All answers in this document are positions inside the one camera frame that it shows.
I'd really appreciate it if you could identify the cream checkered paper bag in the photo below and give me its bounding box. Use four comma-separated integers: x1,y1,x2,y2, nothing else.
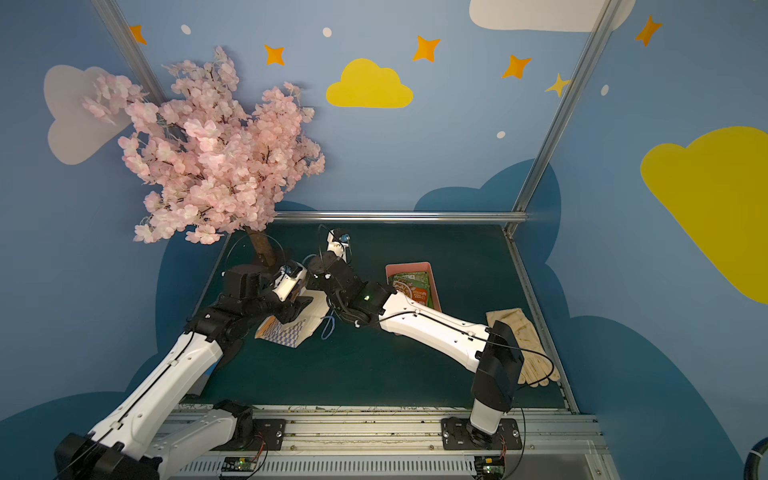
254,290,330,348

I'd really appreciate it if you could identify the pink plastic tray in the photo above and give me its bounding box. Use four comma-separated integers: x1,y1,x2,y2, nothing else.
385,262,442,312

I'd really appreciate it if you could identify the green soup packet red label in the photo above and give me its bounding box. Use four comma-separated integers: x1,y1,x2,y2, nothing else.
388,272,434,308

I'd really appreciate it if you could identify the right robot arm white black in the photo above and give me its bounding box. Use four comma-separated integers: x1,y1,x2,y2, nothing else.
308,251,525,437

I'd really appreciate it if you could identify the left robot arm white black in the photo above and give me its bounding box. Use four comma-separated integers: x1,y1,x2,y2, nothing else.
54,261,312,479

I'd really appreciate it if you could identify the pink cherry blossom tree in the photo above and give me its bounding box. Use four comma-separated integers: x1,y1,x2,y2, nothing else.
82,47,325,245

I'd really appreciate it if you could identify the beige glove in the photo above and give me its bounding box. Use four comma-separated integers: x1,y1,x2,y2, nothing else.
486,308,560,388

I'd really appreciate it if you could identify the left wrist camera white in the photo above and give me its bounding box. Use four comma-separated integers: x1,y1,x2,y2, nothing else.
273,260,306,302

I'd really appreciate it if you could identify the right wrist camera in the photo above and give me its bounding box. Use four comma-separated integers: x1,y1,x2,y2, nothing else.
327,228,351,262

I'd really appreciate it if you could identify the horizontal aluminium frame bar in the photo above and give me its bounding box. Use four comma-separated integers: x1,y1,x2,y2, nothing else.
275,211,527,224

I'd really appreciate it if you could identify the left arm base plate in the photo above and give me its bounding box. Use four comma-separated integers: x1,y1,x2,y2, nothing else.
238,418,286,451

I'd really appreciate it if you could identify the aluminium rail base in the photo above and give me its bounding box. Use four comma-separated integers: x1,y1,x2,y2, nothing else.
154,405,618,479

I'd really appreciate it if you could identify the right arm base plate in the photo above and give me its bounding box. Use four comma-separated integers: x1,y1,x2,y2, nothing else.
440,417,523,450

